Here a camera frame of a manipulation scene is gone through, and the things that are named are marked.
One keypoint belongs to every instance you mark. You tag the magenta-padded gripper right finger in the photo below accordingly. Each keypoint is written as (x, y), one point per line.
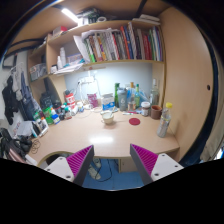
(146, 159)

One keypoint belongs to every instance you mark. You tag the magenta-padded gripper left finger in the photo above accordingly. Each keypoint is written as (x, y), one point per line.
(77, 160)

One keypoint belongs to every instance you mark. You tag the clear yellow-capped drink bottle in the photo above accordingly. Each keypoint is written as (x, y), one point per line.
(164, 124)

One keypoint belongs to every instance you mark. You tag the flat round red coaster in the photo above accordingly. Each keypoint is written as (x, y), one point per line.
(134, 121)

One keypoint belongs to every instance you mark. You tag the brown mug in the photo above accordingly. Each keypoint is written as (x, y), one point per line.
(155, 112)

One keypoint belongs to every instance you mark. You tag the white bottle with blue cap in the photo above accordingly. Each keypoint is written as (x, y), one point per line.
(55, 117)

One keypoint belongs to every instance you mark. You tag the white green marker pen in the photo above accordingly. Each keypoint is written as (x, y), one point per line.
(126, 113)

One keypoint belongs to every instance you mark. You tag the white-lidded brown jar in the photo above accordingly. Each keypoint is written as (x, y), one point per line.
(145, 109)

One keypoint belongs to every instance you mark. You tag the cream cup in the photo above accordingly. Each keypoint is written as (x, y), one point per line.
(108, 119)

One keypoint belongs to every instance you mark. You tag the green plastic container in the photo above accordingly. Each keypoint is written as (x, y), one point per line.
(47, 115)

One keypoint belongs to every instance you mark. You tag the blue-grey flat plate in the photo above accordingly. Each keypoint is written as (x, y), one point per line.
(115, 110)

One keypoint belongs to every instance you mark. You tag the red and white canister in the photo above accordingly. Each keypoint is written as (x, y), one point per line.
(69, 98)

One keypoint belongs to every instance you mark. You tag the pink packet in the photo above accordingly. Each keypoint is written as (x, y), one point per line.
(92, 100)

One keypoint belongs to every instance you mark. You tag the blue plastic bag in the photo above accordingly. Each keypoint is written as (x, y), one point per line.
(144, 97)

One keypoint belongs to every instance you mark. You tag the green glass bottle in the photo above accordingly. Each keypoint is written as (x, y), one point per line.
(137, 97)

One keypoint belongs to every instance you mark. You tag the white and blue box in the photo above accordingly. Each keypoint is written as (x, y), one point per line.
(108, 102)

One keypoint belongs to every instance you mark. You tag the dark green bottle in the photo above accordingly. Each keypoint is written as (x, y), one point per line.
(116, 95)

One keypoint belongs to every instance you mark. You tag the hanging dark clothes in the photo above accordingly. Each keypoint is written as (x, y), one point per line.
(15, 100)

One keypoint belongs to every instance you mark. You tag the white desk lamp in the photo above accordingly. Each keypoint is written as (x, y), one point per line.
(96, 75)

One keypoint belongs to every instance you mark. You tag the wooden shelf unit with books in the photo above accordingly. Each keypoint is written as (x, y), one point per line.
(110, 45)

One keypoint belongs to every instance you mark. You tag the white wall power socket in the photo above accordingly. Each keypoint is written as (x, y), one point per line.
(86, 80)

